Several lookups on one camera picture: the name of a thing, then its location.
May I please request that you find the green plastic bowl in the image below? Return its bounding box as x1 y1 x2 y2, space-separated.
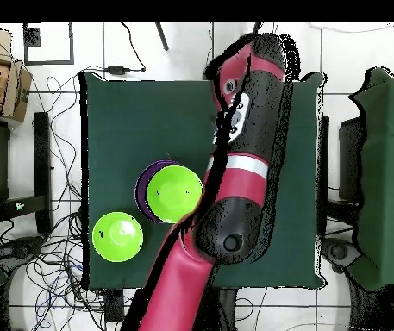
91 211 145 263
146 165 205 224

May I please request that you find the purple plastic bowl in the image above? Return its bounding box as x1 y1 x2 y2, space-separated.
134 159 184 225

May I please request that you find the black power adapter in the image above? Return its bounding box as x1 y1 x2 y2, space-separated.
104 64 132 75

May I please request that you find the grey stand foot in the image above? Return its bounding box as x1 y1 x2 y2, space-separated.
322 237 361 273

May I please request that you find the black stand foot with knob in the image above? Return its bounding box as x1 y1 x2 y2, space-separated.
0 234 49 264

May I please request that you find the brown cardboard box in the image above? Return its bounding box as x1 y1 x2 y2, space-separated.
0 27 34 123

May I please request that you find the black bench frame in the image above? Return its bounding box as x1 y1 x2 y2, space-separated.
0 111 53 235

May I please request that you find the black square frame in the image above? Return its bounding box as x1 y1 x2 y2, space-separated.
22 22 75 66

